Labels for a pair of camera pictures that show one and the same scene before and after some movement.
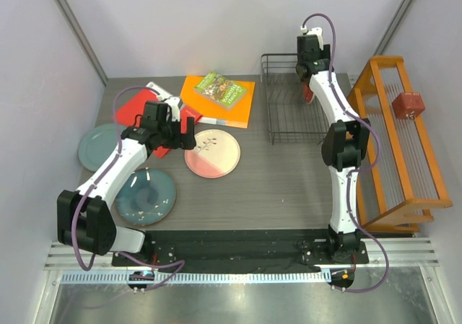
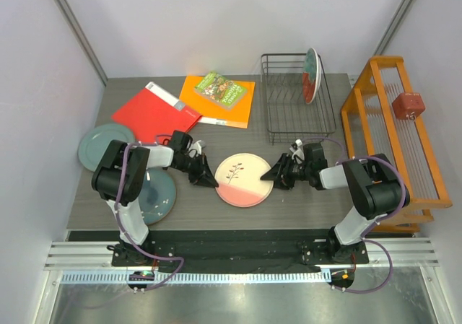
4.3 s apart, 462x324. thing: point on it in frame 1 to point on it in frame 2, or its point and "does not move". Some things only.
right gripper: x=325 y=53 to x=281 y=178
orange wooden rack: x=403 y=180 does not move
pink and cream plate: x=216 y=154 to x=238 y=177
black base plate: x=243 y=250 does not move
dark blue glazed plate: x=148 y=198 does not move
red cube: x=405 y=102 does not move
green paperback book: x=220 y=89 does not move
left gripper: x=183 y=141 to x=203 y=176
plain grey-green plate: x=97 y=143 does not move
